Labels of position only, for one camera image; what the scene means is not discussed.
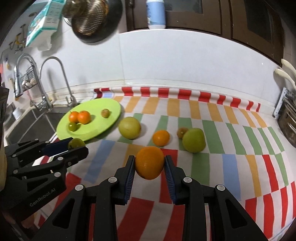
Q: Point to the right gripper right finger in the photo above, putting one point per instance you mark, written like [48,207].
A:
[228,219]

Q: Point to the thin gooseneck faucet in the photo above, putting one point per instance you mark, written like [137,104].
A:
[57,79]

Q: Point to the small brown fruit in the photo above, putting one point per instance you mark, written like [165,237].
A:
[181,131]

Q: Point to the yellow-green pear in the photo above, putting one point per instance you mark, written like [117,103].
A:
[129,127]

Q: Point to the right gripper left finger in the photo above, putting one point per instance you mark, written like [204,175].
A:
[71,219]

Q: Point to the cream handled pan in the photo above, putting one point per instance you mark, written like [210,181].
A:
[287,71]

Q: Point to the green apple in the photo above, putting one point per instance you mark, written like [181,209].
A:
[194,140]

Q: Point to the small orange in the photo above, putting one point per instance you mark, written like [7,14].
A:
[73,117]
[161,138]

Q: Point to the wall hook set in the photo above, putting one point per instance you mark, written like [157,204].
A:
[20,40]

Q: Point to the colourful striped table mat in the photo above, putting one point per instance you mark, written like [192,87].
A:
[245,149]

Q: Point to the black frying pan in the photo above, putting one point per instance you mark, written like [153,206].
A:
[98,20]

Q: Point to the small tan fruit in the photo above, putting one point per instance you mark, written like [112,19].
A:
[105,113]

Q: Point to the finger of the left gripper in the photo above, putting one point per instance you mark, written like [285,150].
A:
[31,150]
[23,170]

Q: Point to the large orange mandarin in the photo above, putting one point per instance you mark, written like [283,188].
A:
[84,117]

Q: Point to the small brass saucepan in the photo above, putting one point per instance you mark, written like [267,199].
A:
[71,8]

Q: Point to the black wire sponge basket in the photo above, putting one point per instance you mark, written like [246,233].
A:
[29,79]

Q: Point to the large chrome kitchen faucet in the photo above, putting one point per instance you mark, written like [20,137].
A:
[18,90]

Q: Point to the stainless steel double sink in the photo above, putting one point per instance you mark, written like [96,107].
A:
[36,125]

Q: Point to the white pump soap bottle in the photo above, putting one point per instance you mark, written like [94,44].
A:
[156,14]

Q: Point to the small green fruit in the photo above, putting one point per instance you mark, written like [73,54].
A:
[75,143]
[72,126]

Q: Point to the steel pots on right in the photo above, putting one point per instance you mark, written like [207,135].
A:
[285,114]

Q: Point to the dark wooden window frame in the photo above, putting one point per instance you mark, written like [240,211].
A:
[252,23]

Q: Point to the green plastic plate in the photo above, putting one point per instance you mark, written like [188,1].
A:
[97,125]

